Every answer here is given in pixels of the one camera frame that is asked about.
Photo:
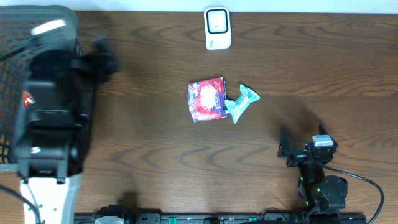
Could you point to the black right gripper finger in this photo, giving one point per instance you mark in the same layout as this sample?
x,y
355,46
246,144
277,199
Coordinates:
x,y
323,133
284,146

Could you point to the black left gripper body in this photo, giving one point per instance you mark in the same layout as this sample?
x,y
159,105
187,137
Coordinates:
x,y
101,62

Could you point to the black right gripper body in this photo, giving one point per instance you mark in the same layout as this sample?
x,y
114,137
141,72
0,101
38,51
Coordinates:
x,y
297,157

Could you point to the teal snack packet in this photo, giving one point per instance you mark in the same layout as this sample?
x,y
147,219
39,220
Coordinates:
x,y
237,107

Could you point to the red purple snack bag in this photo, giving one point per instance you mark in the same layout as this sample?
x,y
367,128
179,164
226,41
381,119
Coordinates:
x,y
206,99

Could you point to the brown orange snack packet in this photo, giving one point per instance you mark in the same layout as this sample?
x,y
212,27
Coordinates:
x,y
28,99

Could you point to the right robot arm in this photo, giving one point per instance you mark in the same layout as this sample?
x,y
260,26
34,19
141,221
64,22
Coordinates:
x,y
324,194

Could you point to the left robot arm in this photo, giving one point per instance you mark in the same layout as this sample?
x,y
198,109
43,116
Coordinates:
x,y
53,128

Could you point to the grey plastic mesh basket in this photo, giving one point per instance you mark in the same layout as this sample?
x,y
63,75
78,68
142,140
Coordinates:
x,y
18,48

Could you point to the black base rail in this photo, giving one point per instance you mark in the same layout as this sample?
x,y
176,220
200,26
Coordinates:
x,y
119,214

